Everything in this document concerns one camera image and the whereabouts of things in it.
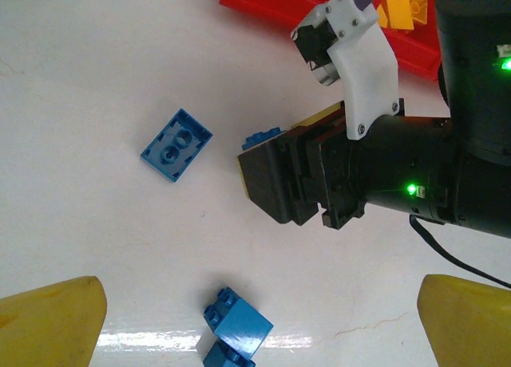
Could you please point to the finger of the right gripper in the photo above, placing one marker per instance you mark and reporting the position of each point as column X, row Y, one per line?
column 323, row 123
column 271, row 179

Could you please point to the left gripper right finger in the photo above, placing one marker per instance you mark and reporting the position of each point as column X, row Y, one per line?
column 471, row 327

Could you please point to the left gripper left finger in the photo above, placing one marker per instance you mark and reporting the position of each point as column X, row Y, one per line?
column 44, row 327

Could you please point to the blue lego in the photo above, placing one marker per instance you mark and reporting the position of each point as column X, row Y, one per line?
column 261, row 137
column 177, row 145
column 239, row 325
column 225, row 358

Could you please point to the yellow long rounded lego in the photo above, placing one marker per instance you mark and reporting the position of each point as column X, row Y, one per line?
column 395, row 12

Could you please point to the yellow square lego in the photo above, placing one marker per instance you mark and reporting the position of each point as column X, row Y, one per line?
column 423, row 4

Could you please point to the red three-compartment container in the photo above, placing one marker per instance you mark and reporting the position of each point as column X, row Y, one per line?
column 279, row 4

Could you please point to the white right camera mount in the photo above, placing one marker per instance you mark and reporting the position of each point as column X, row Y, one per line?
column 367, row 64

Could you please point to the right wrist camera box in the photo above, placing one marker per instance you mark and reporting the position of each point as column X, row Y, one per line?
column 315, row 50

